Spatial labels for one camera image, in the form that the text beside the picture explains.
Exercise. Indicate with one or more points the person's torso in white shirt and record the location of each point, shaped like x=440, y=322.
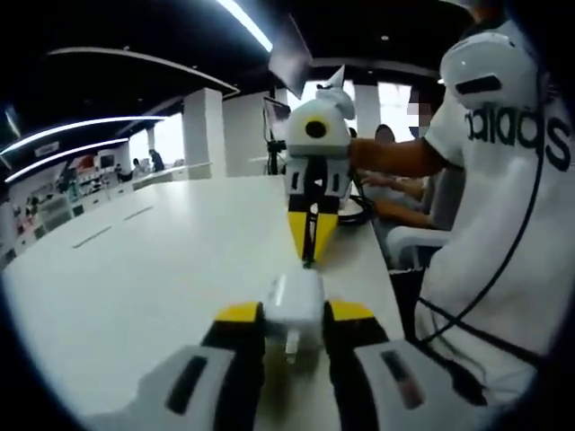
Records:
x=494, y=224

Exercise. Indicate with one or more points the large hanging monitor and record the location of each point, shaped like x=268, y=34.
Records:
x=289, y=58

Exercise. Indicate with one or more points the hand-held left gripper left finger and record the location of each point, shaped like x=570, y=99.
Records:
x=211, y=381

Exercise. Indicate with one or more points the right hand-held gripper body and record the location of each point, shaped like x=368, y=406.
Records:
x=323, y=139

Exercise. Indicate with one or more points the white chest-worn device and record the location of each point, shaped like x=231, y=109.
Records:
x=489, y=58

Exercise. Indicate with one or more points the monitor on stand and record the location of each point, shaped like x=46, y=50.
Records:
x=275, y=116

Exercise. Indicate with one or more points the long ceiling light strip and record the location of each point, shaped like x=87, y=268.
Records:
x=247, y=24

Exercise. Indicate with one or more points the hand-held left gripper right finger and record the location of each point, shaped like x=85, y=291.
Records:
x=386, y=381

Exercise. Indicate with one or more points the white office chair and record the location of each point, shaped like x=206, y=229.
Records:
x=413, y=240

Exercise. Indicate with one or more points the white charger adapter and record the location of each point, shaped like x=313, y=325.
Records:
x=294, y=301

